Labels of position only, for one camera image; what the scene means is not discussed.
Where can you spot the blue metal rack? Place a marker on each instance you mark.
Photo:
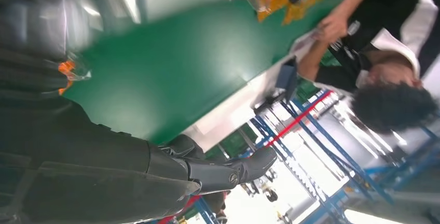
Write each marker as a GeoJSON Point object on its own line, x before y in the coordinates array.
{"type": "Point", "coordinates": [405, 169]}

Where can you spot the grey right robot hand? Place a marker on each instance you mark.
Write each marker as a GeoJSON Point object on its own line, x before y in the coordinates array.
{"type": "Point", "coordinates": [86, 174]}

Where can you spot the red metal bar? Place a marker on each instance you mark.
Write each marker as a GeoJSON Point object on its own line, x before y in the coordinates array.
{"type": "Point", "coordinates": [299, 118]}

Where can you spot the yellow taped box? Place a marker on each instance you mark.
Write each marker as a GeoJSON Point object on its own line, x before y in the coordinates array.
{"type": "Point", "coordinates": [302, 11]}

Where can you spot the black remote controller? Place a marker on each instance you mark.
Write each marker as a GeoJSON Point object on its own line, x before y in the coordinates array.
{"type": "Point", "coordinates": [271, 101]}

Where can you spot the person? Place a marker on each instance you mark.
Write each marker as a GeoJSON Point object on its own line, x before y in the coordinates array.
{"type": "Point", "coordinates": [392, 109]}

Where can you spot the green plastic crate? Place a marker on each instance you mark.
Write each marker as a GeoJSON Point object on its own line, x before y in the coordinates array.
{"type": "Point", "coordinates": [237, 143]}
{"type": "Point", "coordinates": [306, 90]}

